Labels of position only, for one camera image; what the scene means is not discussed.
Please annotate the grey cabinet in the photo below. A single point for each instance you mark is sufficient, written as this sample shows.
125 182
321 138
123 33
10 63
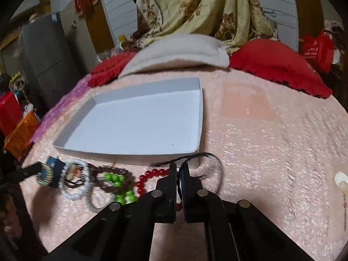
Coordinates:
47 60

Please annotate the beige pillow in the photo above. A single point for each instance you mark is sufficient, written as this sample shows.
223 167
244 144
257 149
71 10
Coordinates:
178 51

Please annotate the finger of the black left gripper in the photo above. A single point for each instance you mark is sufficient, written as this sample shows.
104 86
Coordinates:
30 170

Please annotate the red ruffled cushion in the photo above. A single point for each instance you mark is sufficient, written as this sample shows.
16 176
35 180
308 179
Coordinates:
109 69

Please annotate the shell hairpin with tassel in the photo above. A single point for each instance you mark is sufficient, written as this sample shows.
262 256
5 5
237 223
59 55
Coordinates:
341 180

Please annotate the shallow white cardboard box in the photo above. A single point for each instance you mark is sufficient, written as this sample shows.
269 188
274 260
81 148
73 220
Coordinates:
138 124

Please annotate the brown cord flower pendant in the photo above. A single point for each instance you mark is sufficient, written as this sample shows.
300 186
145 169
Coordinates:
75 177

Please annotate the blue jewelry card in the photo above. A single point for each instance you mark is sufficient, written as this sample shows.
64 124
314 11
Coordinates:
57 167

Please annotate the pink textured bedspread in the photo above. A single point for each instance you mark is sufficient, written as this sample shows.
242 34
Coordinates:
277 148

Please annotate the orange plastic basket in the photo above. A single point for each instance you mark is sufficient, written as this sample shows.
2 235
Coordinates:
18 141

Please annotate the purple floral blanket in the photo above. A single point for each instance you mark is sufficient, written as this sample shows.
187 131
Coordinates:
53 114

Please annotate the red plastic box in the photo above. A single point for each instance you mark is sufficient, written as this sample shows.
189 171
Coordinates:
10 113

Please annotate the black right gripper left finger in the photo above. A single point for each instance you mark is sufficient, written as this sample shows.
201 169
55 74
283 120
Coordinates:
159 205

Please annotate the red shopping bag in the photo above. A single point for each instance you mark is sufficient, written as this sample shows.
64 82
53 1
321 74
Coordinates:
318 51

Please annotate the floral yellow quilt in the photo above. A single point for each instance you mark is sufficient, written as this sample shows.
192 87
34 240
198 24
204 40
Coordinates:
233 22

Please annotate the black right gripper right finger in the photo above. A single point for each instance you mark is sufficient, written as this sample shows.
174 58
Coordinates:
199 204

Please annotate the red pillow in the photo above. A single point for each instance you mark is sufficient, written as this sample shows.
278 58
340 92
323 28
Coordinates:
276 62

